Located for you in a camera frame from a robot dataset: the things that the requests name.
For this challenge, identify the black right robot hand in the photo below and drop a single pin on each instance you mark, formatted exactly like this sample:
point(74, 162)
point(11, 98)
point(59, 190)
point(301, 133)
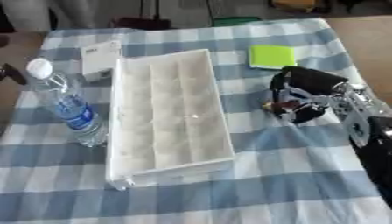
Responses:
point(311, 78)

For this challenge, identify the small dark red object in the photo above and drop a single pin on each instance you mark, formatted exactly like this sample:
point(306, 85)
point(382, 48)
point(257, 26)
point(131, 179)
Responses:
point(288, 104)

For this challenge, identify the silver and black right robot arm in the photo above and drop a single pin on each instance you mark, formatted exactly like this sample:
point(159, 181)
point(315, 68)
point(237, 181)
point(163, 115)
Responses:
point(365, 122)

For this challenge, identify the white compartment tray box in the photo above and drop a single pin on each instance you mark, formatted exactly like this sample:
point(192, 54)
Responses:
point(168, 116)

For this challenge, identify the lime green square pad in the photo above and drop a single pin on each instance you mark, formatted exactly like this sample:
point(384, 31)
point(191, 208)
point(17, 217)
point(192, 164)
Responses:
point(272, 56)

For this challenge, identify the yellow object on floor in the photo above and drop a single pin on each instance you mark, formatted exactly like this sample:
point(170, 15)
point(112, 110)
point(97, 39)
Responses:
point(298, 5)

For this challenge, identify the green object on floor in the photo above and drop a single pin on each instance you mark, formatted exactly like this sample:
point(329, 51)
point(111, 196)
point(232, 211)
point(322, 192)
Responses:
point(235, 21)

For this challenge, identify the dark red bag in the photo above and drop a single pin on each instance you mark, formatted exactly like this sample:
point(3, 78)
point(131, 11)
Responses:
point(140, 22)

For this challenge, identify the white paper card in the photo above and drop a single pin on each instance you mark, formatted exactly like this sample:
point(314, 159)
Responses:
point(100, 59)

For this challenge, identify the clear plastic water bottle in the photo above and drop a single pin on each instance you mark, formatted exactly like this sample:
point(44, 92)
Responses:
point(71, 108)

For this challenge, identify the black object at edge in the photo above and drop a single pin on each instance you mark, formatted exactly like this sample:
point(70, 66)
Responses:
point(13, 74)

